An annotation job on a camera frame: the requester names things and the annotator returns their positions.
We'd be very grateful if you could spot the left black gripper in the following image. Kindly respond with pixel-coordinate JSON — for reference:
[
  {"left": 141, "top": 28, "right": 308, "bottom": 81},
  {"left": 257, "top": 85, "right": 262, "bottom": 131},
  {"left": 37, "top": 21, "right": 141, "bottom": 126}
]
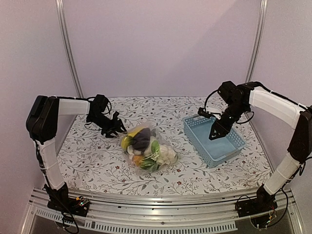
[{"left": 88, "top": 113, "right": 128, "bottom": 138}]

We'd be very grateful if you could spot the clear zip top bag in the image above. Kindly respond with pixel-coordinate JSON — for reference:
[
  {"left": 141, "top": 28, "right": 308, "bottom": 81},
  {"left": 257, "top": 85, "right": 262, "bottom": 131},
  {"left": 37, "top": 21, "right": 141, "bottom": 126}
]
[{"left": 119, "top": 122, "right": 179, "bottom": 174}]

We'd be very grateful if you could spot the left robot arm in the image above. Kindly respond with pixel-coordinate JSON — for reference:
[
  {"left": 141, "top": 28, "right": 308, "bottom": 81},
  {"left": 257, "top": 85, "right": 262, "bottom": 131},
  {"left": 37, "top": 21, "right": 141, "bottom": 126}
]
[{"left": 26, "top": 94, "right": 126, "bottom": 212}]

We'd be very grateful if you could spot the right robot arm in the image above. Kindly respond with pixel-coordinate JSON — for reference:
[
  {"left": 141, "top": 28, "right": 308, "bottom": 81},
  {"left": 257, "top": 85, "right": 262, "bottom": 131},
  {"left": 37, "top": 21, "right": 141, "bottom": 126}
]
[{"left": 252, "top": 79, "right": 312, "bottom": 210}]

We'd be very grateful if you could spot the yellow fake bell pepper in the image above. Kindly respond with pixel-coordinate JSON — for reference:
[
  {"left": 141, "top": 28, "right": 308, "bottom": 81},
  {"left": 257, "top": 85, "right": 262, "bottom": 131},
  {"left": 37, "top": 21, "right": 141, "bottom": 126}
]
[{"left": 120, "top": 135, "right": 133, "bottom": 151}]

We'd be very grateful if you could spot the purple fake eggplant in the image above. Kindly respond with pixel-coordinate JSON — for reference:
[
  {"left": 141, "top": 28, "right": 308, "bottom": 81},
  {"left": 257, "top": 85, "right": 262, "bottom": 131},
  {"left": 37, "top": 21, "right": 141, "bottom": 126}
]
[{"left": 132, "top": 128, "right": 151, "bottom": 151}]

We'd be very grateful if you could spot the orange green fake fruit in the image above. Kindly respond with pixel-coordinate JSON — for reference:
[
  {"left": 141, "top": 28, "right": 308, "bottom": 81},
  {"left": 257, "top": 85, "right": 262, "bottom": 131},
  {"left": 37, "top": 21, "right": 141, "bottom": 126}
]
[{"left": 132, "top": 156, "right": 156, "bottom": 170}]

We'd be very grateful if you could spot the white fake cauliflower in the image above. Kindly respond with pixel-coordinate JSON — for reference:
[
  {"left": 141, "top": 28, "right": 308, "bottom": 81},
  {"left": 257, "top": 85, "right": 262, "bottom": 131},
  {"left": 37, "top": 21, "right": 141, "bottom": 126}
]
[{"left": 156, "top": 145, "right": 178, "bottom": 165}]

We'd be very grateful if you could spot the light blue plastic basket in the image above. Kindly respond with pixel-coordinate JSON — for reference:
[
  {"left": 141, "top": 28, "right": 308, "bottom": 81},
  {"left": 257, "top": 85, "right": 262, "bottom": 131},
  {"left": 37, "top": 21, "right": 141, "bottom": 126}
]
[{"left": 183, "top": 115, "right": 246, "bottom": 168}]

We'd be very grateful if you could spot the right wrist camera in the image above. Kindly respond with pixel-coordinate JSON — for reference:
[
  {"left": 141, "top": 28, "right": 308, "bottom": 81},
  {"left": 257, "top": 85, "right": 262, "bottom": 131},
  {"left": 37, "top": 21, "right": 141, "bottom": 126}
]
[{"left": 197, "top": 107, "right": 213, "bottom": 119}]

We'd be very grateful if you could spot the aluminium rail frame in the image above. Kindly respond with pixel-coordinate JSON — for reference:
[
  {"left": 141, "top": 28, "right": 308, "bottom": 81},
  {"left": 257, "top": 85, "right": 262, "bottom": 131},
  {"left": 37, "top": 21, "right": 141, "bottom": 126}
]
[{"left": 20, "top": 187, "right": 304, "bottom": 234}]

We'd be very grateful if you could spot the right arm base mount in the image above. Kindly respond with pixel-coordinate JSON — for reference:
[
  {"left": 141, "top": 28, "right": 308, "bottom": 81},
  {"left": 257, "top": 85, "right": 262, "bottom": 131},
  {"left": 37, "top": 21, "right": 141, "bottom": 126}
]
[{"left": 234, "top": 195, "right": 278, "bottom": 217}]

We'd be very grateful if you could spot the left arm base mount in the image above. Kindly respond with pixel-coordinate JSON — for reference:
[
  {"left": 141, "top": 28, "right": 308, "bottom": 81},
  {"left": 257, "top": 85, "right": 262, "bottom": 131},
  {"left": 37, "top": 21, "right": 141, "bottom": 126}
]
[{"left": 47, "top": 195, "right": 90, "bottom": 217}]

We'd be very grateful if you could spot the right aluminium corner post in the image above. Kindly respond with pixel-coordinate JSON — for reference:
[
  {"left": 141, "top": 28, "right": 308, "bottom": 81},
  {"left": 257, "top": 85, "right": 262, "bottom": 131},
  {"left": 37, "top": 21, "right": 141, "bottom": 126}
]
[{"left": 245, "top": 0, "right": 268, "bottom": 82}]

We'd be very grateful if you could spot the aluminium corner post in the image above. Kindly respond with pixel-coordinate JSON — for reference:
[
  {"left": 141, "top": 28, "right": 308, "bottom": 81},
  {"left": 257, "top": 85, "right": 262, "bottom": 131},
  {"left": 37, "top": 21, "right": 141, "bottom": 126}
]
[
  {"left": 245, "top": 0, "right": 268, "bottom": 82},
  {"left": 55, "top": 0, "right": 84, "bottom": 98}
]

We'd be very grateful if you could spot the left aluminium corner post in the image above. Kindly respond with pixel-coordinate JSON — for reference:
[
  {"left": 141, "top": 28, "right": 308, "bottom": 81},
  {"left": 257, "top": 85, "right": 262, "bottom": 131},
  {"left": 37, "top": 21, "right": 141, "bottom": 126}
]
[{"left": 55, "top": 0, "right": 84, "bottom": 98}]

